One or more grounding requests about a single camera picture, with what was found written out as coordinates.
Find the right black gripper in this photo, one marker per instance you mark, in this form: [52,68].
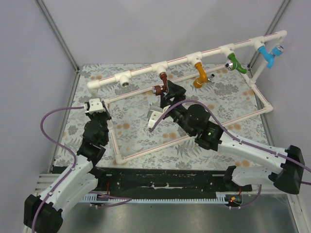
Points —
[168,102]

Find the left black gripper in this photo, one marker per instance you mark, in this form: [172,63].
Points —
[102,115]

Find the brown water faucet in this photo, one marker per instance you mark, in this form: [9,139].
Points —
[161,89]

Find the orange water faucet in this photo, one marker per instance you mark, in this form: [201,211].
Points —
[203,77]

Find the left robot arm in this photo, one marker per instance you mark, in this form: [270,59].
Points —
[46,212]

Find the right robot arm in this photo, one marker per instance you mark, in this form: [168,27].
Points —
[282,167]

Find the green water faucet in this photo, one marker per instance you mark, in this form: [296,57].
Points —
[234,64]

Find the blue water faucet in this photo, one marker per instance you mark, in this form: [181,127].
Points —
[270,56]

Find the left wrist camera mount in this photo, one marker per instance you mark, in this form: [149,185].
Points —
[95,105]

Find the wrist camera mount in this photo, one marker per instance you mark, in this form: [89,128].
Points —
[154,114]
[95,105]

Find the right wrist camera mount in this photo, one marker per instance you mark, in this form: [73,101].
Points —
[154,114]

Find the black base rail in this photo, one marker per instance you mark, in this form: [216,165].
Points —
[129,182]

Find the aluminium frame profile left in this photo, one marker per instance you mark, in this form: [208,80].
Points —
[55,30]

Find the aluminium frame profile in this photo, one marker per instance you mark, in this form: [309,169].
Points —
[285,4]
[55,30]

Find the aluminium frame profile right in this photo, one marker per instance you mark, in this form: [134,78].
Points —
[285,4]

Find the white slotted cable duct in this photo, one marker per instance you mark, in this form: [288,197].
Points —
[97,199]

